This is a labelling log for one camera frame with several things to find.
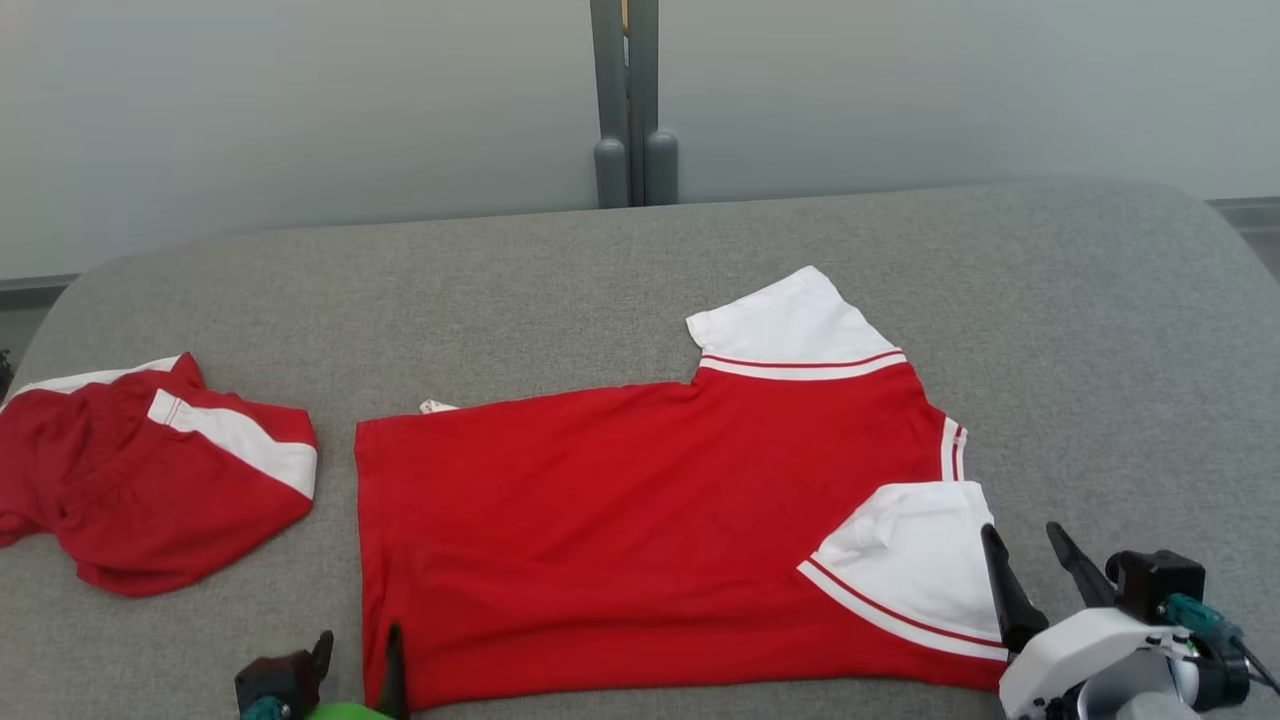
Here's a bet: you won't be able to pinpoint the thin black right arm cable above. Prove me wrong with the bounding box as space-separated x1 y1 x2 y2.
1230 635 1280 696

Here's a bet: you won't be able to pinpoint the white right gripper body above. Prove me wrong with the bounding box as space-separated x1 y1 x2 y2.
998 607 1201 720

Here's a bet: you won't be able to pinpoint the grey metal partition post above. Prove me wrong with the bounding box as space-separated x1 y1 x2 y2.
590 0 679 209

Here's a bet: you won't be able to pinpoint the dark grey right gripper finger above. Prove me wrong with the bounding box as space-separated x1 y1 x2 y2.
980 523 1049 653
1046 521 1116 608

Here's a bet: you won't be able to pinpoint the red shorts with white stripe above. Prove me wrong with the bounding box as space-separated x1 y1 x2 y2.
0 352 319 598

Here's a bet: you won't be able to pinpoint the teal right camera plug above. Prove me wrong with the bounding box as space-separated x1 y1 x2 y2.
1160 593 1243 643

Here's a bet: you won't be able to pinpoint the red jersey with white sleeves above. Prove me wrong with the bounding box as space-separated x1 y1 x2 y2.
354 265 1011 711

